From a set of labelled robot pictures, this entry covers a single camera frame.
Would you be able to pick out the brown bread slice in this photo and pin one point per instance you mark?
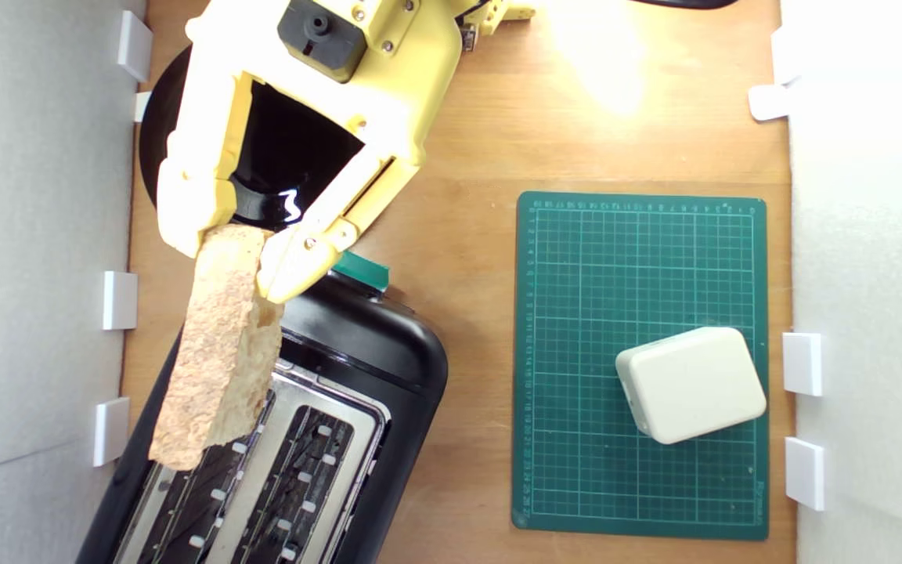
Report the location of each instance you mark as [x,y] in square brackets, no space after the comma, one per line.
[216,368]

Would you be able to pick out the green toaster lever knob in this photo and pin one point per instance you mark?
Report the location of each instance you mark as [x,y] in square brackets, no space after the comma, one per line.
[365,272]

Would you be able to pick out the black two-slot toaster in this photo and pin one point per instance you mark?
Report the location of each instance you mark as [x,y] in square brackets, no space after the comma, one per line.
[357,352]

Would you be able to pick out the black plate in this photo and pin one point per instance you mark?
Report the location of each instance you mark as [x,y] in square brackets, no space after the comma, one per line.
[294,149]

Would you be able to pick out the green cutting mat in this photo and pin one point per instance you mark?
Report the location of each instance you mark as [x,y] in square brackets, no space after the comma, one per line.
[576,274]

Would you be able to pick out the white block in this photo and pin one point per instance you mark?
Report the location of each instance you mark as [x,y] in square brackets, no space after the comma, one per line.
[690,384]

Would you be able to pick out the white wall clip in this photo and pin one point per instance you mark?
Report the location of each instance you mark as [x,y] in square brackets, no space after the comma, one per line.
[135,45]
[111,431]
[802,363]
[768,102]
[780,55]
[120,300]
[142,106]
[805,472]

